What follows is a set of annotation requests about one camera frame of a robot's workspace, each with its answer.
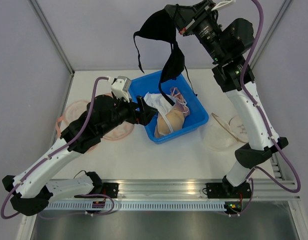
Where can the white slotted cable duct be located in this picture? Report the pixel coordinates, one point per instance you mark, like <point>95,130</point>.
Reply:
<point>138,205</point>

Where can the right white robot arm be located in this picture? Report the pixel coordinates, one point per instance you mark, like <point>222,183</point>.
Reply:
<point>237,81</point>

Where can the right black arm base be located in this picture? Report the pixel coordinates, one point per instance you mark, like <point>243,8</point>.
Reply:
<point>219,190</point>

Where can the white satin bra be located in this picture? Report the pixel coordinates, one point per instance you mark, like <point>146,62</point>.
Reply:
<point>157,101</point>

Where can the aluminium mounting rail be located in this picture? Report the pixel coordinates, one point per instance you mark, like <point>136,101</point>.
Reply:
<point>155,190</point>

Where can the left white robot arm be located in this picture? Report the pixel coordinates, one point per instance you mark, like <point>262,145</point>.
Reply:
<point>33,190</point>

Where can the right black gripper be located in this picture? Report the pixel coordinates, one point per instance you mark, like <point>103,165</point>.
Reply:
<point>212,13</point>

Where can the beige bra in bin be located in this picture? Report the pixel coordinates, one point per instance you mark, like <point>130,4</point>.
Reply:
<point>173,121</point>

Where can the black bra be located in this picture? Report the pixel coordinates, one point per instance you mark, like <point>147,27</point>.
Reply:
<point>160,28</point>

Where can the blue plastic bin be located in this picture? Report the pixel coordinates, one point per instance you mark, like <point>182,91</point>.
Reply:
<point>149,83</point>

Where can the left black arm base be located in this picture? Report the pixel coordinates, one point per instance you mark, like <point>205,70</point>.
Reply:
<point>110,189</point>

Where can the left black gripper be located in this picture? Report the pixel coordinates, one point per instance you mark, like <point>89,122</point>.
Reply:
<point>146,113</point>

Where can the floral mesh laundry bag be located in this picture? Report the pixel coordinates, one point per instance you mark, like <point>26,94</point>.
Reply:
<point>105,116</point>

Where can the white mesh laundry bag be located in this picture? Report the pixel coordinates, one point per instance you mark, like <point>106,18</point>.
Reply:
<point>218,134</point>

